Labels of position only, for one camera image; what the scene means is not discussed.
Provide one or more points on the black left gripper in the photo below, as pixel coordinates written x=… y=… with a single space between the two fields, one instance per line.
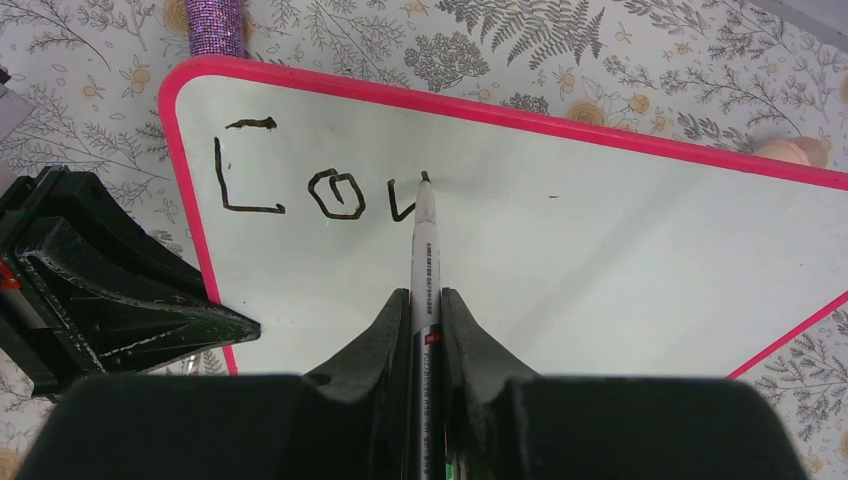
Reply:
x=136 y=305

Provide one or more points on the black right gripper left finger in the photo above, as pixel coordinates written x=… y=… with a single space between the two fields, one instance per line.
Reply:
x=345 y=419

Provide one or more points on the pink framed whiteboard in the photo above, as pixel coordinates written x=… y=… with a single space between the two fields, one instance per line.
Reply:
x=582 y=249

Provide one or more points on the floral table mat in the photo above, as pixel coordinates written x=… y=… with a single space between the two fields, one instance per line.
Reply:
x=725 y=74

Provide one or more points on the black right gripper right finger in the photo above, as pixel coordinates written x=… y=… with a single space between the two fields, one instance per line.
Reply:
x=506 y=421

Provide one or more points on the red capped marker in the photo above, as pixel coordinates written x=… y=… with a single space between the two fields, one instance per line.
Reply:
x=192 y=365

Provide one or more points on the purple glitter cylinder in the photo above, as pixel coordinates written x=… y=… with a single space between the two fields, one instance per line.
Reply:
x=216 y=27

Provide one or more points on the white marker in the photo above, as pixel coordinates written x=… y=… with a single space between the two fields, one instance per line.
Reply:
x=425 y=446

